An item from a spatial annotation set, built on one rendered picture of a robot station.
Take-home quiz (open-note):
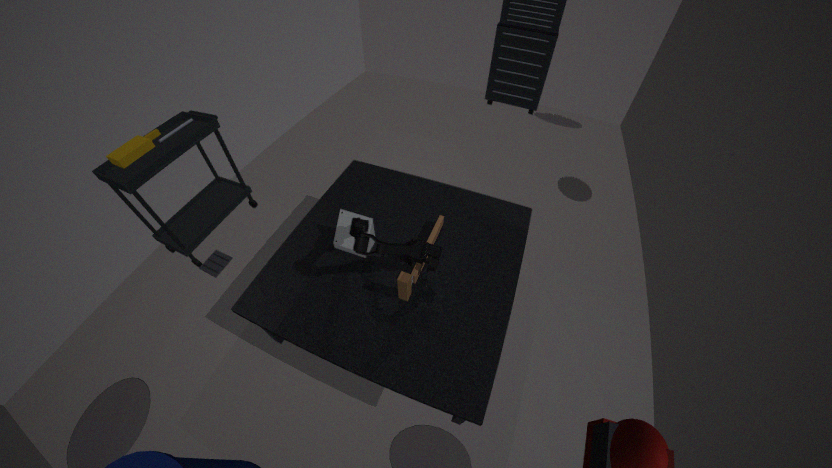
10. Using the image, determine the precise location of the wooden side rail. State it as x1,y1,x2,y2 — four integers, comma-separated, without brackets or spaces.
411,215,444,286

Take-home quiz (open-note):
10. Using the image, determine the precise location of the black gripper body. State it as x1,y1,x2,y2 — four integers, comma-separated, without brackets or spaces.
400,254,439,271

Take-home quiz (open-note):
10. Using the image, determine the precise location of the brown wooden post with slot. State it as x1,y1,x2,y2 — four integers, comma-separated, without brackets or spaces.
397,271,411,301

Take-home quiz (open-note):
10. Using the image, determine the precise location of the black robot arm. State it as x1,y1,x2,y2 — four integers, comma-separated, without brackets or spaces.
350,217,442,259

